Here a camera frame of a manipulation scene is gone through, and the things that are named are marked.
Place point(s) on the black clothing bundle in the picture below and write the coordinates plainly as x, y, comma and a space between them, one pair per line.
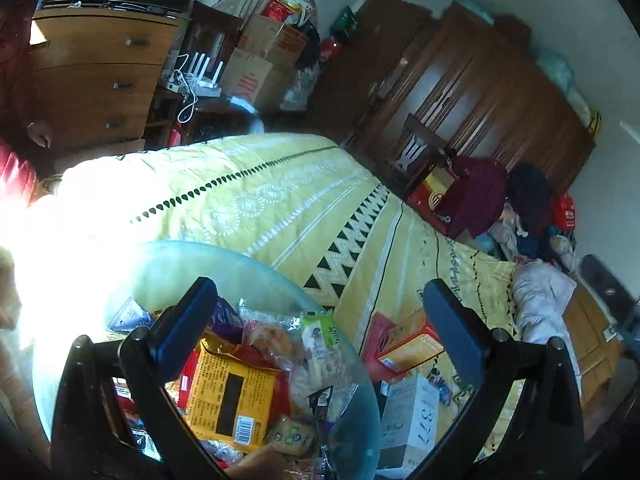
307, 47

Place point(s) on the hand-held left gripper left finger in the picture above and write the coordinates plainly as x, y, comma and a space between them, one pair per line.
175, 340

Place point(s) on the large cardboard box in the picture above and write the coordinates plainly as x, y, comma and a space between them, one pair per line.
247, 77

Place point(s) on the white router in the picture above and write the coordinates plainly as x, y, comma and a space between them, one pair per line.
205, 77

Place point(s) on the brown wooden door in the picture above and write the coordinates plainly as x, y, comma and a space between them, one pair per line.
365, 60

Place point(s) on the white carton box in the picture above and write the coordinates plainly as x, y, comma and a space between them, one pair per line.
415, 420

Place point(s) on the green shopping bag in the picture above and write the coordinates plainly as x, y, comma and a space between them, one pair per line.
346, 22

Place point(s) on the orange carton box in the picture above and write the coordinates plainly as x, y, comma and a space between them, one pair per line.
410, 340

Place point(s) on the flat red box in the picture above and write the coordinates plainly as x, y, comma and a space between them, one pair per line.
372, 340

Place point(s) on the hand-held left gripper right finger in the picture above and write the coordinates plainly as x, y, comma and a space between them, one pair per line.
455, 340

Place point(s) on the pile of clothes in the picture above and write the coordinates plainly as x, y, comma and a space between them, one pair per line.
530, 210

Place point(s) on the pile of mixed snack packets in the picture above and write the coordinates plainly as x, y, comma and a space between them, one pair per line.
230, 395

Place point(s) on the small cardboard box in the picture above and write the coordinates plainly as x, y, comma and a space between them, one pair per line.
275, 40

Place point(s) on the dark wooden wardrobe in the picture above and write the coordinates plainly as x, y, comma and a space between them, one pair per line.
475, 85

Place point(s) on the pink floral duvet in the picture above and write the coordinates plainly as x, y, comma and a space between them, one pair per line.
542, 305

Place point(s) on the carved wooden chair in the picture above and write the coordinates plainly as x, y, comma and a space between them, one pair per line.
415, 152

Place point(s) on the white printed sack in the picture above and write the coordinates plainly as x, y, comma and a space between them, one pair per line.
300, 90

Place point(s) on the dark side table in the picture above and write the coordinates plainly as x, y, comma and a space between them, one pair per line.
215, 120

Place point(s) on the white plastic bag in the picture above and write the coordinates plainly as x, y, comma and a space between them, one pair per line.
297, 2

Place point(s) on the yellow patterned blanket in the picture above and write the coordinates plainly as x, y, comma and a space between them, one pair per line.
300, 185

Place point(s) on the red hanging bag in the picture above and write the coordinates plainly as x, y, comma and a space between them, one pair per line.
331, 49

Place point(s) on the red and yellow gift box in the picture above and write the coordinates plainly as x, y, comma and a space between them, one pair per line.
432, 197

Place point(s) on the pale green bundle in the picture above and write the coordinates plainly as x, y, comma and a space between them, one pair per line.
555, 75

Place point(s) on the maroon garment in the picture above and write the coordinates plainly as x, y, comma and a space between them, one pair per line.
475, 195

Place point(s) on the red paper bag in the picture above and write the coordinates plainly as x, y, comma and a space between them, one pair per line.
277, 10

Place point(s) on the light wooden dresser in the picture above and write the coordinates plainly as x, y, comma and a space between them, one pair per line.
90, 70

